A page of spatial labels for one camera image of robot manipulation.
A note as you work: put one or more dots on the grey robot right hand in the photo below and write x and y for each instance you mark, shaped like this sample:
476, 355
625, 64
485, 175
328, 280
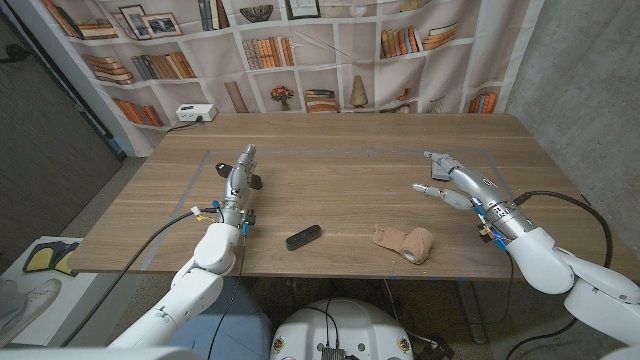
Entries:
475, 187

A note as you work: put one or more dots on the small black oblong remote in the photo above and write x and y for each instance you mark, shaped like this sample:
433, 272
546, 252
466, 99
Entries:
303, 237

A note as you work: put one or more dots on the tan adhesive wrap roll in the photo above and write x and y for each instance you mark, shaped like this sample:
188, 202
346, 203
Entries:
417, 245

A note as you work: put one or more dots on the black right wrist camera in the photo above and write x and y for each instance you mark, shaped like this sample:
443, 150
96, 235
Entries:
485, 235

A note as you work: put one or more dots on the white power strip box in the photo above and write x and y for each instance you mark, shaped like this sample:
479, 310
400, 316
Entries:
196, 113

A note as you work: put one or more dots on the white floor mat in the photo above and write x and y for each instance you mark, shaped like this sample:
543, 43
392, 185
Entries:
75, 300

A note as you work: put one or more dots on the black power brick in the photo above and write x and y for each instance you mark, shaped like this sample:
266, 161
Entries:
440, 350

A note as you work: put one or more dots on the printed bookshelf backdrop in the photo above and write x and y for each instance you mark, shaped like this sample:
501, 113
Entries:
350, 50

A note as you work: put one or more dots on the white sneaker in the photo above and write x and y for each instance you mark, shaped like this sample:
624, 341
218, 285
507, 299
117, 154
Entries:
37, 297

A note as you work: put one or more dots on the dark metal table leg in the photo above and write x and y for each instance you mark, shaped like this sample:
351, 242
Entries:
472, 315

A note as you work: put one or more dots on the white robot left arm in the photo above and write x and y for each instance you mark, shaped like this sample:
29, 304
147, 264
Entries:
190, 295

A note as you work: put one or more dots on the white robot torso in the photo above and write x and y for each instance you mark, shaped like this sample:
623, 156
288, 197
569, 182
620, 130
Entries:
345, 330

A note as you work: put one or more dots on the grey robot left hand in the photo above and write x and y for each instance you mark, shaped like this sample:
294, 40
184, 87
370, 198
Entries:
237, 185

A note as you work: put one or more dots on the black yellow floor marker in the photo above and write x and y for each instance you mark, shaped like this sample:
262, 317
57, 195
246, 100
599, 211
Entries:
40, 257

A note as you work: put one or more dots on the long black TV remote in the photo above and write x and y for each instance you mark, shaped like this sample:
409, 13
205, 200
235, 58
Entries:
223, 169

